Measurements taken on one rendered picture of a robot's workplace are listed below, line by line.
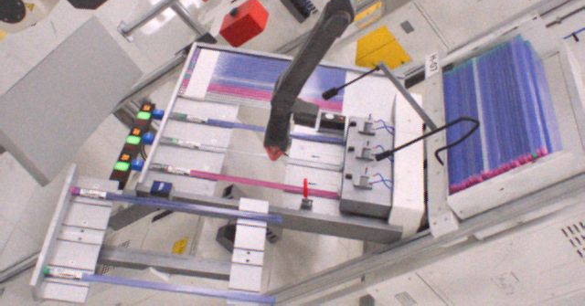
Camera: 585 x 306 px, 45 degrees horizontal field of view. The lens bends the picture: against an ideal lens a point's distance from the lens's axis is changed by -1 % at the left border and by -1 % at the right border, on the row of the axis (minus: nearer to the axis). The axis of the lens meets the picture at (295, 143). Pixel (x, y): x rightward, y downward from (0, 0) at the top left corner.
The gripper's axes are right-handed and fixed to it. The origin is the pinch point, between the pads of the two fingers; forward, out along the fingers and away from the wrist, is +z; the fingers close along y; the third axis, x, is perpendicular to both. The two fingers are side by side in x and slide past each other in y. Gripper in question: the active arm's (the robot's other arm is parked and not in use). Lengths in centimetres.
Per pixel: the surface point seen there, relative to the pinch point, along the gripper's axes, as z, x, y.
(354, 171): -6.1, -22.3, -6.4
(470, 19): 18, -72, 123
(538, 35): -32, -71, 38
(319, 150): 0.4, -12.7, 6.3
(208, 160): 1.5, 17.7, -4.4
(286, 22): 40, 7, 130
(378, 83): 0, -29, 43
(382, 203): -6.4, -30.3, -16.8
